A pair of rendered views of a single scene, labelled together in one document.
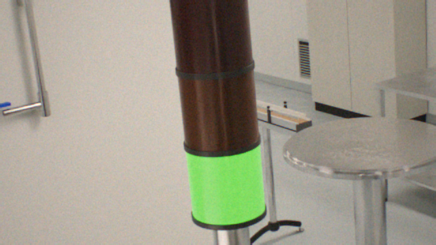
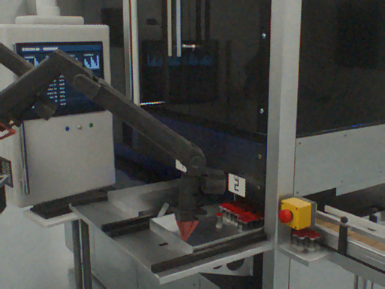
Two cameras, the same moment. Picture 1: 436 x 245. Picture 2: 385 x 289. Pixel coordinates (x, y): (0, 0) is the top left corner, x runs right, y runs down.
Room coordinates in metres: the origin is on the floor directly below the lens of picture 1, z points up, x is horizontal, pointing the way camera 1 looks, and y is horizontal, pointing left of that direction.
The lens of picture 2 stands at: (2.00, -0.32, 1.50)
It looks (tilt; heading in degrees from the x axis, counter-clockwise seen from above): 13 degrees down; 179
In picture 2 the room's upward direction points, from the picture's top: straight up
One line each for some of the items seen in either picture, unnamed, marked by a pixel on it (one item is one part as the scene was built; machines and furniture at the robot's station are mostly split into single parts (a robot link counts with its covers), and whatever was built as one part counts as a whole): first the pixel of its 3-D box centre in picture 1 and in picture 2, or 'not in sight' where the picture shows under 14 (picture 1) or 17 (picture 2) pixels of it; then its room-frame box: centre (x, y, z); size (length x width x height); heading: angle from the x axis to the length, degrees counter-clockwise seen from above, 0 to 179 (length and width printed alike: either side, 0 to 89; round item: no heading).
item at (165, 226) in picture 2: not in sight; (214, 225); (0.52, -0.22, 0.90); 0.34 x 0.26 x 0.04; 122
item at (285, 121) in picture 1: (158, 79); not in sight; (6.29, 0.42, 0.92); 3.60 x 0.15 x 0.16; 32
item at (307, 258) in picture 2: not in sight; (309, 250); (0.66, 0.06, 0.87); 0.14 x 0.13 x 0.02; 122
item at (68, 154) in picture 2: not in sight; (55, 107); (-0.13, -0.88, 1.19); 0.50 x 0.19 x 0.78; 132
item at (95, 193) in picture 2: not in sight; (80, 200); (0.04, -0.75, 0.82); 0.40 x 0.14 x 0.02; 132
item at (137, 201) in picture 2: not in sight; (162, 197); (0.24, -0.40, 0.90); 0.34 x 0.26 x 0.04; 122
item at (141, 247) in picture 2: not in sight; (169, 221); (0.42, -0.37, 0.87); 0.70 x 0.48 x 0.02; 32
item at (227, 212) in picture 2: not in sight; (235, 217); (0.48, -0.14, 0.90); 0.18 x 0.02 x 0.05; 32
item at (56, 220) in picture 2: not in sight; (77, 204); (0.01, -0.77, 0.79); 0.45 x 0.28 x 0.03; 132
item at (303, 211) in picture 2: not in sight; (297, 212); (0.67, 0.02, 0.99); 0.08 x 0.07 x 0.07; 122
